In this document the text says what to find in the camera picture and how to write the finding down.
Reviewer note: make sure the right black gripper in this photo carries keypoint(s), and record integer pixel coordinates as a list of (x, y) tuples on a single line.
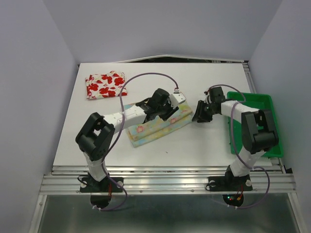
[(199, 114)]

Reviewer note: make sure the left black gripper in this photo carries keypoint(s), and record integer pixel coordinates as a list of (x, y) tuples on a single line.
[(171, 111)]

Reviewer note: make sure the pastel floral skirt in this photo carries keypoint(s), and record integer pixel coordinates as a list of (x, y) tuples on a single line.
[(142, 134)]

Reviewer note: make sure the red poppy print skirt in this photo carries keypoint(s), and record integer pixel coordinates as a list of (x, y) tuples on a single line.
[(100, 86)]

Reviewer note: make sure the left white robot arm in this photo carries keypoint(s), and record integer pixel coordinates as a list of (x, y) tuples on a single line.
[(95, 137)]

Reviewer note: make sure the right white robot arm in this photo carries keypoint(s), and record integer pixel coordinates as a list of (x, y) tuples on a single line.
[(258, 129)]

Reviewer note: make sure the green plastic tray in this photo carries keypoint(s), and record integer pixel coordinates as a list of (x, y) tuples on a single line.
[(259, 101)]

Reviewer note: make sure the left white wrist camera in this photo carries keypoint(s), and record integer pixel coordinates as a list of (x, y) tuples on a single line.
[(177, 98)]

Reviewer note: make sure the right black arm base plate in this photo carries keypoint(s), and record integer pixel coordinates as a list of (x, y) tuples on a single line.
[(223, 184)]

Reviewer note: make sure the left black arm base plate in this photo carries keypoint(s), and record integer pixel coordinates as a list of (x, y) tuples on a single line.
[(90, 185)]

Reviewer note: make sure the aluminium rail frame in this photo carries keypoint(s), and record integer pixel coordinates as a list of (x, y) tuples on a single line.
[(156, 180)]

